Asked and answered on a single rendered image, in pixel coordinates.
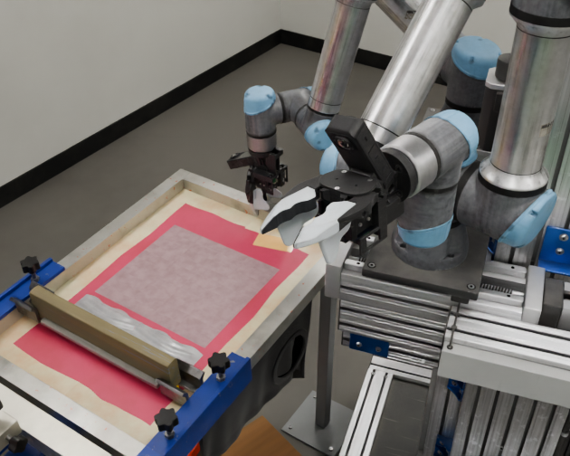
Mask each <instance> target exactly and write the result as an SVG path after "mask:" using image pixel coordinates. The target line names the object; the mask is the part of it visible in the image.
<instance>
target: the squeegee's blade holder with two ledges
mask: <svg viewBox="0 0 570 456"><path fill-rule="evenodd" d="M41 324H42V325H44V326H46V327H47V328H49V329H51V330H53V331H55V332H56V333H58V334H60V335H62V336H63V337H66V338H68V339H69V340H70V341H72V342H74V343H76V344H77V345H79V346H81V347H83V348H85V349H87V350H89V351H90V352H91V353H93V354H95V355H97V356H99V357H101V358H103V359H105V360H106V361H108V362H110V363H111V364H112V365H114V366H117V367H118V368H120V369H122V370H124V371H126V372H127V373H129V374H131V375H133V376H135V377H136V378H138V379H140V380H141V381H143V382H145V383H147V384H148V385H151V386H153V387H154V388H156V389H158V387H159V384H158V383H156V382H155V381H156V379H155V378H153V377H151V376H149V375H147V374H145V373H143V372H141V371H140V370H138V369H136V368H135V367H133V366H131V365H129V364H127V363H125V362H124V361H122V360H120V359H118V358H116V357H115V356H113V355H111V354H109V353H108V352H106V351H104V350H102V349H100V348H99V347H96V346H94V345H92V344H91V343H90V342H88V341H86V340H84V339H83V338H81V337H78V336H76V335H75V334H73V333H71V332H70V331H69V330H67V329H65V328H62V327H61V326H59V325H57V324H55V323H53V322H52V321H50V320H49V319H47V318H43V319H42V320H41Z"/></svg>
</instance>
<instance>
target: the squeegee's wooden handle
mask: <svg viewBox="0 0 570 456"><path fill-rule="evenodd" d="M29 295H30V298H31V301H32V303H33V307H34V308H36V309H37V310H38V313H39V316H40V318H47V319H49V320H50V321H52V322H53V323H55V324H57V325H59V326H61V327H62V328H65V329H67V330H69V331H70V332H71V333H73V334H75V335H76V336H78V337H81V338H83V339H84V340H86V341H88V342H90V343H91V344H92V345H94V346H96V347H99V348H100V349H102V350H104V351H106V352H108V353H109V354H111V355H113V356H115V357H116V358H118V359H120V360H122V361H124V362H125V363H127V364H129V365H131V366H133V367H135V368H136V369H138V370H140V371H141V372H143V373H145V374H147V375H149V376H151V377H153V378H155V379H156V378H162V379H164V380H166V381H167V382H168V383H170V384H172V385H174V386H177V385H178V384H179V383H180V382H181V376H180V372H179V367H178V363H177V359H176V358H174V357H172V356H170V355H169V354H167V353H165V352H163V351H161V350H159V349H158V348H156V347H153V346H151V345H149V344H148V343H146V342H144V341H143V340H141V339H139V338H137V337H134V336H132V335H130V334H129V333H128V332H126V331H124V330H122V329H120V328H117V327H115V326H114V325H112V324H110V323H109V322H107V321H105V320H103V319H101V318H99V317H97V316H95V315H93V314H91V313H89V312H88V311H86V310H85V309H82V308H80V307H78V306H76V305H74V304H72V303H70V302H69V301H68V300H66V299H63V298H61V297H59V296H57V295H55V294H54V293H52V292H50V291H48V290H46V289H44V288H42V287H41V286H39V285H38V286H36V287H34V288H33V289H32V290H31V291H30V292H29Z"/></svg>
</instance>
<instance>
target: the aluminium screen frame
mask: <svg viewBox="0 0 570 456"><path fill-rule="evenodd" d="M183 189H186V190H188V191H191V192H193V193H196V194H198V195H201V196H204V197H206V198H209V199H211V200H214V201H215V202H218V203H221V204H225V205H227V206H230V207H232V208H234V209H236V210H239V211H241V212H244V213H246V214H249V215H252V216H254V217H257V218H260V219H262V220H265V219H266V217H267V216H268V214H269V213H270V212H271V210H272V209H273V207H274V206H275V204H272V203H270V202H267V201H266V202H267V203H268V204H269V206H270V209H269V210H267V211H265V210H259V215H258V216H257V215H255V214H254V212H253V211H252V209H251V207H250V205H249V203H248V201H247V197H246V194H245V193H244V192H241V191H238V190H236V189H233V188H231V187H229V186H226V185H222V184H219V183H217V182H215V181H212V180H210V179H207V178H204V177H202V176H199V175H196V174H193V173H191V172H188V171H185V170H184V169H179V170H178V171H177V172H175V173H174V174H173V175H171V176H170V177H169V178H168V179H167V180H166V181H164V182H163V183H162V184H160V185H159V186H157V187H156V188H155V189H153V190H152V191H151V192H150V193H148V194H147V195H145V196H144V197H143V198H141V199H140V200H139V201H137V202H136V203H135V204H133V205H132V206H131V207H129V209H128V210H126V211H125V212H124V213H122V214H121V215H119V216H118V217H117V218H116V219H114V220H113V221H112V222H110V223H109V224H107V225H106V226H105V227H103V228H102V229H101V230H100V231H98V232H97V233H95V234H94V235H93V236H91V237H90V238H89V239H88V240H87V241H86V242H84V243H83V244H82V245H80V246H79V247H78V248H76V249H75V250H74V251H72V252H71V253H69V254H68V255H67V256H66V257H64V258H63V259H62V260H60V261H59V262H57V263H58V264H60V265H61V266H63V267H64V268H65V271H63V272H62V273H60V274H59V275H58V276H57V277H55V278H54V279H53V280H51V281H50V282H49V283H47V284H46V285H45V286H44V287H46V288H47V289H49V290H52V291H56V290H57V289H59V288H60V287H61V286H62V285H63V284H64V283H66V282H67V281H68V280H70V279H71V278H72V277H73V276H75V275H76V274H77V273H78V272H80V271H81V270H82V269H84V268H85V267H86V266H87V265H89V264H90V263H91V262H92V261H94V260H95V259H97V258H98V257H99V256H100V255H101V254H102V253H104V252H105V251H106V250H107V249H108V248H110V247H111V246H112V245H113V244H115V243H116V242H117V241H119V240H120V239H121V238H122V237H124V236H125V235H126V234H128V233H129V232H130V231H132V230H133V229H134V228H135V227H137V226H138V225H139V224H140V223H142V222H143V221H144V220H146V219H147V218H148V217H149V216H150V215H151V214H152V213H154V212H155V211H156V210H157V209H159V208H160V207H161V206H163V205H164V204H165V203H167V202H168V201H169V200H170V199H172V198H173V197H174V196H175V195H177V194H178V193H179V192H181V191H182V190H183ZM325 277H326V262H325V259H324V257H323V256H322V257H321V259H320V260H319V261H318V262H317V263H316V264H315V265H314V266H313V267H312V269H311V270H310V271H309V272H308V273H307V274H306V275H305V276H304V277H303V279H302V280H301V281H300V282H299V283H298V284H297V285H296V286H295V287H294V289H293V290H292V291H291V292H290V293H289V294H288V295H287V296H286V297H285V299H284V300H283V301H282V302H281V303H280V304H279V305H278V306H277V307H276V308H275V310H273V311H272V313H271V314H270V315H269V316H268V317H267V318H266V319H265V320H264V321H263V322H262V323H261V324H260V325H259V326H258V327H257V329H256V330H255V331H254V332H253V333H252V334H251V335H250V336H249V337H248V339H247V340H246V341H245V342H244V343H243V344H242V345H241V346H240V347H239V349H238V350H237V351H236V352H235V354H237V355H239V356H242V357H244V358H246V357H249V358H250V359H251V367H252V369H253V367H254V366H255V365H256V364H257V363H258V362H259V360H260V359H261V358H262V357H263V356H264V355H265V353H266V352H267V351H268V350H269V349H270V348H271V346H272V345H273V344H274V343H275V342H276V341H277V339H278V338H279V337H280V336H281V335H282V334H283V332H284V331H285V330H286V329H287V328H288V327H289V325H290V324H291V323H292V322H293V321H294V320H295V318H296V317H297V316H298V315H299V314H300V312H301V311H302V310H303V309H304V308H306V307H307V305H308V304H309V303H310V302H311V301H312V300H313V298H314V297H315V296H316V295H317V294H318V292H319V291H320V290H321V289H322V288H323V287H324V286H325ZM23 316H24V315H23V314H21V313H20V312H18V310H17V309H14V310H13V311H11V312H10V313H9V314H8V315H6V316H5V317H4V318H2V319H1V320H0V335H1V334H2V333H3V332H5V331H6V330H7V329H8V328H10V327H11V326H12V325H13V324H14V323H15V322H16V321H18V320H19V319H20V318H22V317H23ZM0 384H2V385H4V386H6V387H7V388H9V389H10V390H12V391H13V392H15V393H16V394H19V395H20V396H22V397H23V398H24V399H25V400H27V401H28V402H30V403H31V404H34V405H35V406H37V407H38V408H40V409H41V410H43V411H44V412H46V413H48V414H49V415H50V416H52V417H53V418H55V419H56V420H58V421H60V422H61V423H63V424H65V425H66V426H68V427H69V428H71V429H72V430H74V431H75V432H77V433H78V434H80V435H81V436H83V437H84V438H86V439H88V440H89V441H91V442H93V443H94V444H96V445H97V446H99V447H100V448H101V449H103V450H104V451H106V452H108V453H109V454H111V455H112V456H137V455H138V454H139V453H140V452H141V451H142V449H143V448H144V447H145V446H146V445H145V444H143V443H141V442H139V441H138V440H136V439H134V438H133V437H131V436H129V435H128V434H126V433H125V432H123V431H121V430H120V429H119V428H117V427H115V426H114V425H112V424H110V423H108V422H107V421H105V420H103V419H102V418H100V417H99V416H98V415H96V414H95V413H92V412H91V411H89V410H88V409H86V408H84V407H83V406H81V405H80V404H77V403H76V402H74V401H72V399H70V398H69V397H67V396H65V395H64V394H62V393H60V392H58V391H57V390H55V389H53V388H52V387H50V386H49V385H47V384H46V383H44V382H43V381H41V380H39V379H38V378H36V377H34V376H33V375H31V374H29V373H27V372H26V371H24V370H23V369H22V368H20V367H19V366H16V365H15V364H13V363H12V362H10V361H8V360H7V359H5V358H4V357H2V356H0Z"/></svg>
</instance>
